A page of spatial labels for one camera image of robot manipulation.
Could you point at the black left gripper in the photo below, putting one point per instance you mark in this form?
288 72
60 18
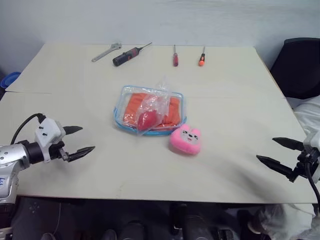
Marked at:
56 151

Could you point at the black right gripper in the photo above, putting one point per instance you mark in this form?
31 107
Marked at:
305 162

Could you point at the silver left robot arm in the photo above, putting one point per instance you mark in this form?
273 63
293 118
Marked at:
12 155

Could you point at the white plastic bag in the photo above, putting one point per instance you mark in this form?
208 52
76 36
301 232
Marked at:
282 217

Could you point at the clear pouch with orange cloth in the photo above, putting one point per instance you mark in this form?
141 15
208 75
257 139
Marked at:
126 91

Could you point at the clear crumpled plastic bag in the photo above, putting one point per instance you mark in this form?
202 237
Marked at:
160 100

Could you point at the white crumpled cloth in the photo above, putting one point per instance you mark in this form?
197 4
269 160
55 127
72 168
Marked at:
307 112

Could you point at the red soft item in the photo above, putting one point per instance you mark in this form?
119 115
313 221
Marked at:
146 120

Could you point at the black office chair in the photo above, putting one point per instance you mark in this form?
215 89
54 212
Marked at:
295 70

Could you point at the blue plastic container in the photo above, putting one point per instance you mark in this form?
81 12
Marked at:
10 78

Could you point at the silver adjustable wrench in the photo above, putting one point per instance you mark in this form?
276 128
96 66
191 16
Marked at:
105 53

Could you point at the black red electric screwdriver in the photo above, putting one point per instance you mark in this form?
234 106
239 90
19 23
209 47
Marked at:
125 57

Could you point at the pink plush bunny toy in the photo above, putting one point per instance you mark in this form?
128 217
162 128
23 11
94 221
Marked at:
185 145

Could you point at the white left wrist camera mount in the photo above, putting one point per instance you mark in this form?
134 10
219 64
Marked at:
47 130

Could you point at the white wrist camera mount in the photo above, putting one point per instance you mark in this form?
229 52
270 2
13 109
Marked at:
47 130
316 145

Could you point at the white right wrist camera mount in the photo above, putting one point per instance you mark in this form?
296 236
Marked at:
316 145

